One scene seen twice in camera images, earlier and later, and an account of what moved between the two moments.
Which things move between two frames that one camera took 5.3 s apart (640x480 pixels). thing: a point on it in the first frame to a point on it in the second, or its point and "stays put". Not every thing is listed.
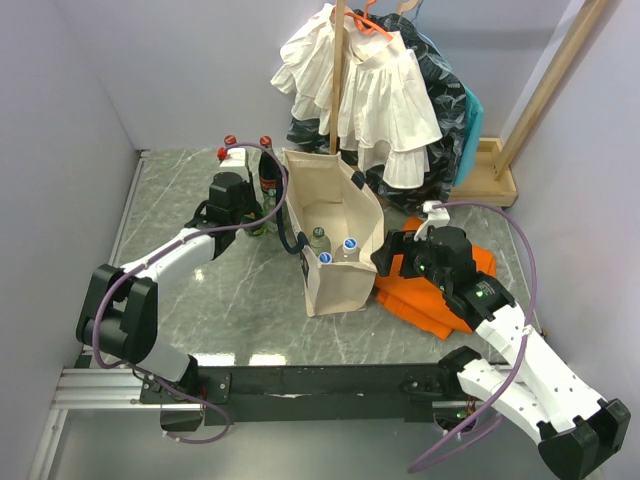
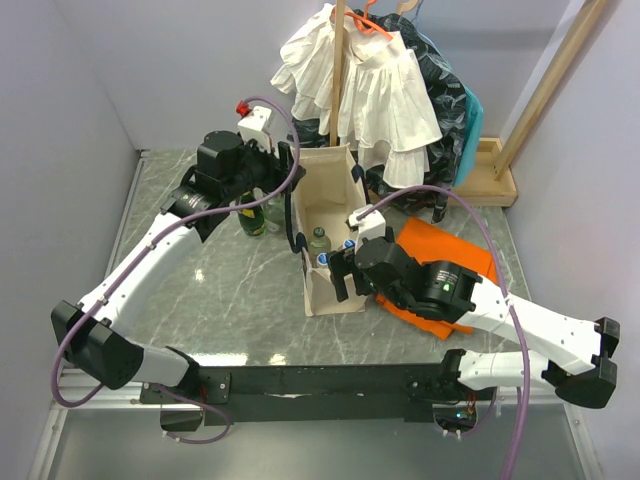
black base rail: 282,394 stays put
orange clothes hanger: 365,24 stays put
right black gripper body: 416,259 to 341,264
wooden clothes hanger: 406,6 stays put
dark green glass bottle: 256,230 stays put
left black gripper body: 249,203 to 258,169
